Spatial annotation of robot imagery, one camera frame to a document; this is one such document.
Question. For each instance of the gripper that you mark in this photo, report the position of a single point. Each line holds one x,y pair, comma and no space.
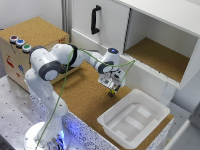
109,79

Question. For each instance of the yellow block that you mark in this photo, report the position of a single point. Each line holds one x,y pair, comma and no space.
111,93

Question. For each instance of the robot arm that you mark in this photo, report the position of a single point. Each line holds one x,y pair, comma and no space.
46,63

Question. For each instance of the white plastic box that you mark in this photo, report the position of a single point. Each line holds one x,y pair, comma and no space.
133,118

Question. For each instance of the white sliding door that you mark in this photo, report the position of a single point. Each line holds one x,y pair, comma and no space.
100,23

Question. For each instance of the white cabinet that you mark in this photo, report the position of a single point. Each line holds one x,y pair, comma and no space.
160,40

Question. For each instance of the green button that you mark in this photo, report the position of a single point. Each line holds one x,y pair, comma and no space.
26,48

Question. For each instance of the wooden drawer box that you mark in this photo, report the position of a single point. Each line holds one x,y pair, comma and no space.
23,43

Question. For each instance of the blue button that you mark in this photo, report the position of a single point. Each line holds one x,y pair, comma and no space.
20,42

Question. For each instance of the red button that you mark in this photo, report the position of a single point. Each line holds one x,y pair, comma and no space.
14,39

